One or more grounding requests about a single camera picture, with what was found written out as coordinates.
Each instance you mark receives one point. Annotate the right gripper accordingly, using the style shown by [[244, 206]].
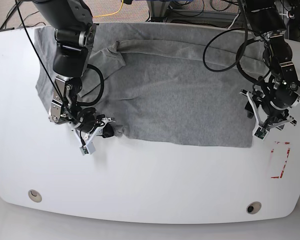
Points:
[[93, 126]]

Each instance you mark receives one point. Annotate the table cable grommet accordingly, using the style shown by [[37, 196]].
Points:
[[253, 208], [35, 196]]

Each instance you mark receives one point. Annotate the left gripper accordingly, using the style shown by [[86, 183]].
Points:
[[266, 114]]

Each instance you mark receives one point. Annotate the right table cable grommet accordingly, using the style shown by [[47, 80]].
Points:
[[253, 208]]

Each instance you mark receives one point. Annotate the left table cable grommet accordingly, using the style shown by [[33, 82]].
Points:
[[35, 196]]

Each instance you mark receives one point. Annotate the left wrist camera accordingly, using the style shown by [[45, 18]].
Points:
[[260, 133]]

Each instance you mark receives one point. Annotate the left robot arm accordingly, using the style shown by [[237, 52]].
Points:
[[280, 87]]

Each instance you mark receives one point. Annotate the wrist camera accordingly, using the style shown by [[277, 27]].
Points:
[[260, 133], [88, 149]]

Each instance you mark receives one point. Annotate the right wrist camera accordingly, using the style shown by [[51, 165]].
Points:
[[88, 149]]

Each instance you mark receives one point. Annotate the aluminium frame rail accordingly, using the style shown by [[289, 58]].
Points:
[[190, 12]]

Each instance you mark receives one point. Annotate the grey t-shirt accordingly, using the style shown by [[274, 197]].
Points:
[[173, 83]]

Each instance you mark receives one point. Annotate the red tape rectangle marking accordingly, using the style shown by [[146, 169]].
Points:
[[279, 156]]

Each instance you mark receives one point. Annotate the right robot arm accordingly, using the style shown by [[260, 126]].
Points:
[[74, 32]]

